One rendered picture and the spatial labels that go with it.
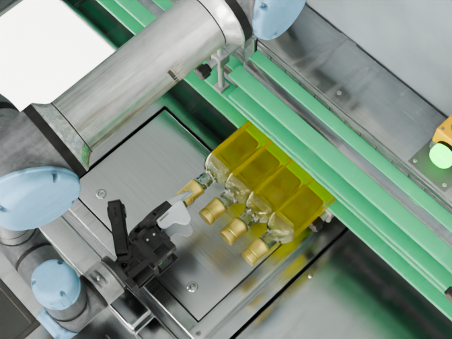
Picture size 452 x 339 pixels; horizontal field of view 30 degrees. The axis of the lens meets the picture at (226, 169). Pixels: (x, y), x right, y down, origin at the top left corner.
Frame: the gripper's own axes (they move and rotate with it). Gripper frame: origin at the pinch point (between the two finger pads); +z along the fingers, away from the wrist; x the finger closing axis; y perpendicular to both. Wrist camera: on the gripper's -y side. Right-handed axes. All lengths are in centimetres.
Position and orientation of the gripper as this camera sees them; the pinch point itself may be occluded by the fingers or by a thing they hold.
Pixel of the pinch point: (185, 198)
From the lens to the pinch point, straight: 162.7
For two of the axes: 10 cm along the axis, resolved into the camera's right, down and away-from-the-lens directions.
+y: 6.9, 6.4, -3.3
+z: 7.2, -6.3, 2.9
